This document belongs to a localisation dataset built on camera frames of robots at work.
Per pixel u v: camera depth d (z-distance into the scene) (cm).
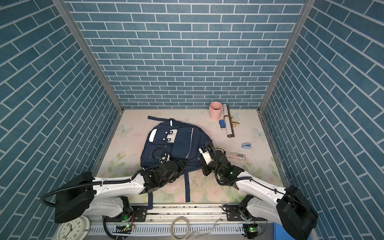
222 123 112
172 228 70
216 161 61
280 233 68
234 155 94
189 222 72
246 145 99
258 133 108
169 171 61
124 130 108
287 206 41
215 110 109
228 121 111
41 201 40
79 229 66
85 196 41
